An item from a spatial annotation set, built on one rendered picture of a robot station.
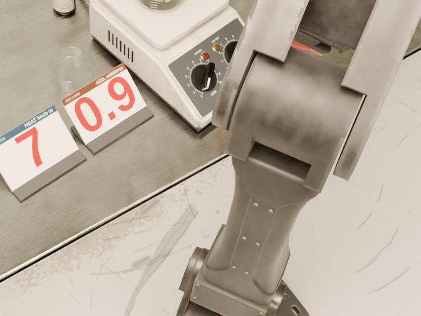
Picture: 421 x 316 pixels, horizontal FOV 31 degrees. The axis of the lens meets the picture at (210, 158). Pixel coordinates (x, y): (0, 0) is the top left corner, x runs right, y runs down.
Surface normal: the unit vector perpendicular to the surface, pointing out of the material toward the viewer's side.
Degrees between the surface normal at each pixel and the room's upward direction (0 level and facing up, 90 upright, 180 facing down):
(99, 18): 90
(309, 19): 65
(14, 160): 40
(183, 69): 30
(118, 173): 0
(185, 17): 0
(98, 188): 0
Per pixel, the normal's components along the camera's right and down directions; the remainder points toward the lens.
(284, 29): -0.17, 0.07
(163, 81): -0.70, 0.56
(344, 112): -0.08, -0.14
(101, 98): 0.51, 0.02
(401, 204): 0.11, -0.53
